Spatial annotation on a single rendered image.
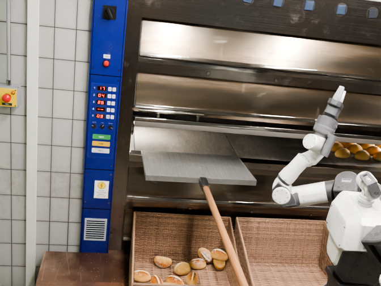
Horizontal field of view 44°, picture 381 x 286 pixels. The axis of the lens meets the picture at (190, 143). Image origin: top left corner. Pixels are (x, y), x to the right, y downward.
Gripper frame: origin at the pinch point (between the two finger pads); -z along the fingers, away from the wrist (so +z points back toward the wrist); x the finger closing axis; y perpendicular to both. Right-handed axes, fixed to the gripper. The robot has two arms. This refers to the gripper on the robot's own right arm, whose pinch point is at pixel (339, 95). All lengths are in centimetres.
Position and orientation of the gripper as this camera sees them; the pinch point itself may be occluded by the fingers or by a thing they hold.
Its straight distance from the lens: 211.9
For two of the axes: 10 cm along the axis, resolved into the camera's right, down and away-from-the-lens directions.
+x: -3.8, -1.1, -9.2
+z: -4.1, 9.1, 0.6
